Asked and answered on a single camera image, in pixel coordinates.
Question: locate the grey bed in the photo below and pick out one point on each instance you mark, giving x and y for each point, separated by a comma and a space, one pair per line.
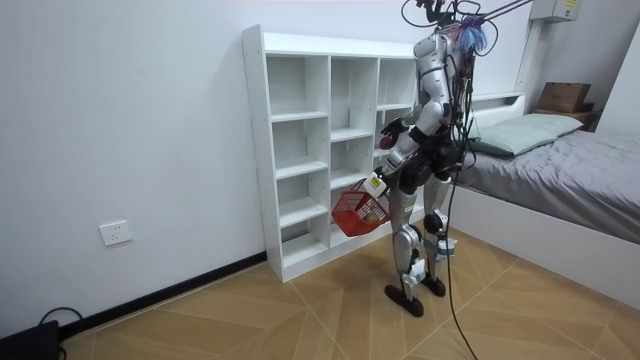
560, 200

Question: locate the pale green pillow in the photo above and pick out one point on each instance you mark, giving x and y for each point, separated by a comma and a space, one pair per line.
525, 131

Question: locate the white wall duct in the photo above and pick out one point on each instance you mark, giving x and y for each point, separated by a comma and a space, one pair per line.
527, 55

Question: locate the white cubby shelf unit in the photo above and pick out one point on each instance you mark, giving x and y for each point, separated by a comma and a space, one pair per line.
300, 170

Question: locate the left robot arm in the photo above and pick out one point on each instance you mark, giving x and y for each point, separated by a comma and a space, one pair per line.
434, 110

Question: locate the robot body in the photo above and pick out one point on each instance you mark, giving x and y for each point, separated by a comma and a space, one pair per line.
445, 155

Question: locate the robot legs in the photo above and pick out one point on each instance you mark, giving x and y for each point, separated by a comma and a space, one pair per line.
404, 240

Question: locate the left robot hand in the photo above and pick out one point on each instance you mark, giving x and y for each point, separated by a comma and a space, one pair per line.
374, 184

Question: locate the green soft toy fruit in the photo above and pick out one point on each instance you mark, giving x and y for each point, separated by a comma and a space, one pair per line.
371, 217

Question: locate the red plastic basket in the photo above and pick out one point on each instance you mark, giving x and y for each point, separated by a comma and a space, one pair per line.
352, 220

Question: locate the black device on floor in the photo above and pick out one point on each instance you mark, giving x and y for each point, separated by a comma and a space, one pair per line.
30, 342

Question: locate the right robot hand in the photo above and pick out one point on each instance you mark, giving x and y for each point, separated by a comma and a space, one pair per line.
396, 128

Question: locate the white wall socket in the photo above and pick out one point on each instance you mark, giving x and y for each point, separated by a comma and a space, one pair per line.
115, 233

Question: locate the red soft toy fruit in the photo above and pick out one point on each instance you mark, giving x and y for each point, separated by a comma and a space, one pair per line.
385, 143

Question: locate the grey wall box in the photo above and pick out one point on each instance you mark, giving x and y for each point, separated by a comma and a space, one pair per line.
555, 10

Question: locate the brown cardboard box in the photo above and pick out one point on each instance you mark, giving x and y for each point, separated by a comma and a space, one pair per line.
562, 97

